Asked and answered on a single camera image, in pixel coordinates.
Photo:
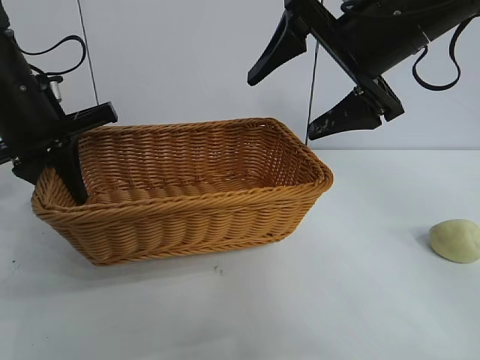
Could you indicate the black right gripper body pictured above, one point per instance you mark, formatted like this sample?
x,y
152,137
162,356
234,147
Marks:
x,y
371,41

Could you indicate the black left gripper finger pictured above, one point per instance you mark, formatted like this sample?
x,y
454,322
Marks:
x,y
71,168
33,170

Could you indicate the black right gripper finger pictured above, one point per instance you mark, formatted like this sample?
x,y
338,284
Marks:
x,y
348,116
283,48

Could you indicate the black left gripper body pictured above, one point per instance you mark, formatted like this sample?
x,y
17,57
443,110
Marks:
x,y
33,112

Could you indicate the woven orange wicker basket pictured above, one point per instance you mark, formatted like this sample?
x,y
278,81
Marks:
x,y
187,225

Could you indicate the pale yellow egg yolk pastry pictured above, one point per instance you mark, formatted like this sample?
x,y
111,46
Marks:
x,y
455,242

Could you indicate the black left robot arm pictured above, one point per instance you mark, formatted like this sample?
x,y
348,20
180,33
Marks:
x,y
5,33

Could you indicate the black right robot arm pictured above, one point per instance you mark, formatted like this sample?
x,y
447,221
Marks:
x,y
446,11

